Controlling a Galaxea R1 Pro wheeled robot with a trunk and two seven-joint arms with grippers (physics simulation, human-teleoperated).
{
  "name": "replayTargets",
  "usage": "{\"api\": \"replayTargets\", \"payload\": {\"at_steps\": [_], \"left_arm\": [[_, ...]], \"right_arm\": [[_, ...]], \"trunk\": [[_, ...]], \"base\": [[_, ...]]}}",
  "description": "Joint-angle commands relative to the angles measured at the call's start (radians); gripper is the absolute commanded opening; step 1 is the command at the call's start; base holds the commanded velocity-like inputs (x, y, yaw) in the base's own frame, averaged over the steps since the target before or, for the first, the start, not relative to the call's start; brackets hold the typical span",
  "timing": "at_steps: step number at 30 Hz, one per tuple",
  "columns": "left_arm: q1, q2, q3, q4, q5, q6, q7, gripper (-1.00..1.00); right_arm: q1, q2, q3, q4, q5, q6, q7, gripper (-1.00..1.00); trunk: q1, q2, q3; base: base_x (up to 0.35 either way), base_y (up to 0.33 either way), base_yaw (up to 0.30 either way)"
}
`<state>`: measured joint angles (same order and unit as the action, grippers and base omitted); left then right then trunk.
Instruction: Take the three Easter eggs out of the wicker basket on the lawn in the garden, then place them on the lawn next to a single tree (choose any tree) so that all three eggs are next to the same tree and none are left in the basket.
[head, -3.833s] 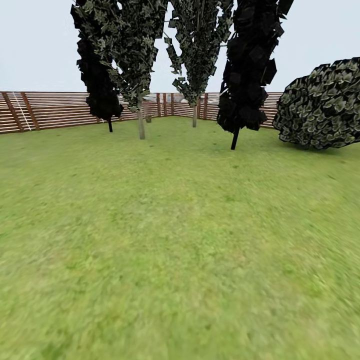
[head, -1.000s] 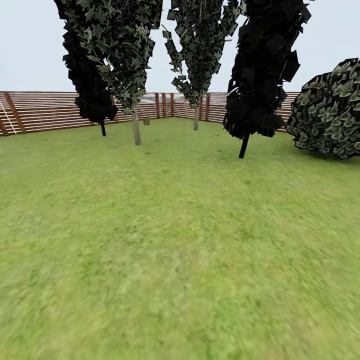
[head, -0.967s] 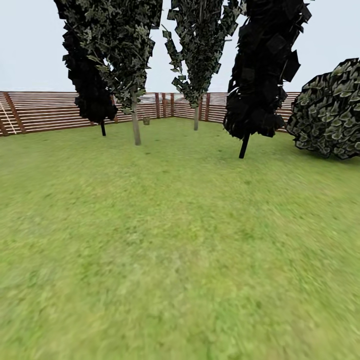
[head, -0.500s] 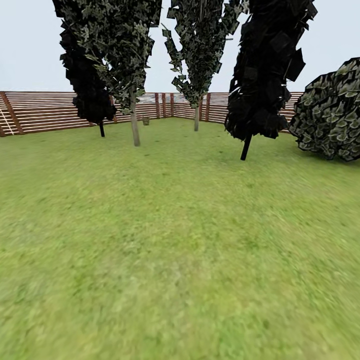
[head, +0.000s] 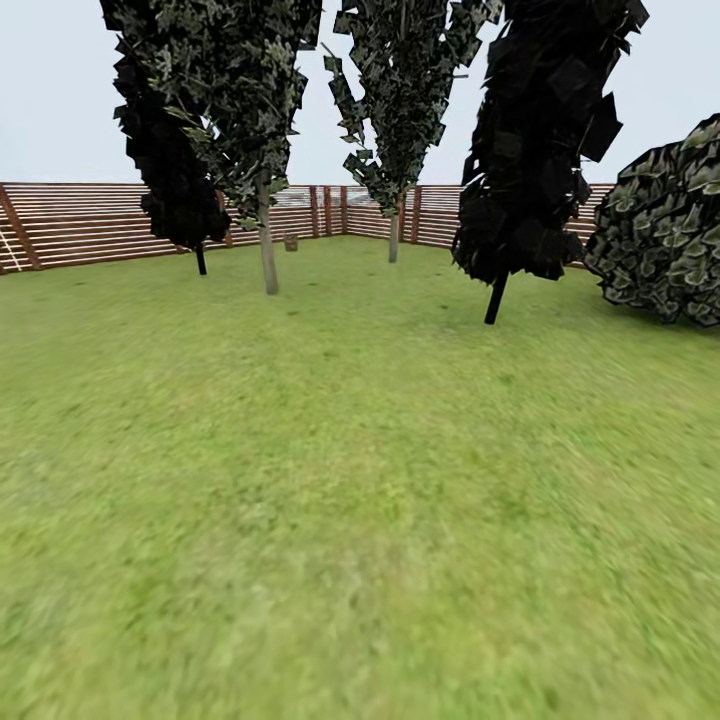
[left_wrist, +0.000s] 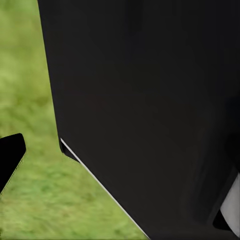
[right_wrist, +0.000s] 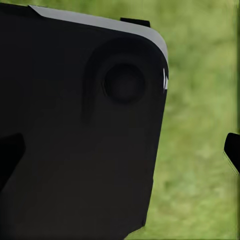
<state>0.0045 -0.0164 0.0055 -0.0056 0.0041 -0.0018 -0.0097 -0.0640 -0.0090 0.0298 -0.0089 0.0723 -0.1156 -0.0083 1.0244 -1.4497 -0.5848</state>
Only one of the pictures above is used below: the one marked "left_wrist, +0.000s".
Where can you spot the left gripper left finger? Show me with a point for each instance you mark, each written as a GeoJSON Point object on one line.
{"type": "Point", "coordinates": [12, 149]}

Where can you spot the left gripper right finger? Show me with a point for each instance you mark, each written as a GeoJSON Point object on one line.
{"type": "Point", "coordinates": [232, 149]}

